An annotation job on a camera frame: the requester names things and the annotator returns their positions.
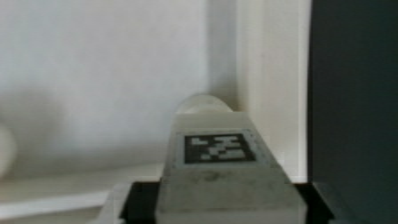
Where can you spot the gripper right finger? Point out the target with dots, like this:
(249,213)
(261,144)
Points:
(327,208)

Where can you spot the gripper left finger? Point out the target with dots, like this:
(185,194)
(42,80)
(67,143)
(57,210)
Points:
(129,204)

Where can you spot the white leg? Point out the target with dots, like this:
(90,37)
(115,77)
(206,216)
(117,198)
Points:
(224,185)

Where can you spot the white square tabletop part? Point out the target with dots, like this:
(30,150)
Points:
(105,60)

